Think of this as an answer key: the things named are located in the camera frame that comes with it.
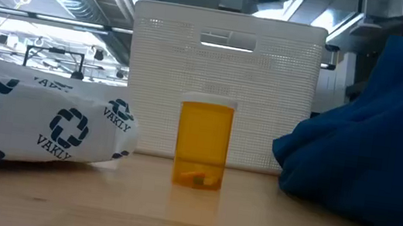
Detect dark blue drawstring garment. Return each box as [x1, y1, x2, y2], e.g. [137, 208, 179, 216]
[261, 19, 403, 226]

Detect amber pill bottle white cap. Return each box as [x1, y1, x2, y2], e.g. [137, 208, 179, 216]
[169, 89, 239, 194]

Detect white perforated plastic basket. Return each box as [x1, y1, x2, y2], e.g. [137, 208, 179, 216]
[115, 0, 330, 180]

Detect silver ventilation duct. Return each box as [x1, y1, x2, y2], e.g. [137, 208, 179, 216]
[50, 0, 155, 68]

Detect white Vakly printed pouch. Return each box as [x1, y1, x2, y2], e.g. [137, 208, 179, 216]
[0, 54, 148, 185]

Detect black metal frame stand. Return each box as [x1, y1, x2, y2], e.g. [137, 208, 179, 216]
[21, 43, 87, 81]

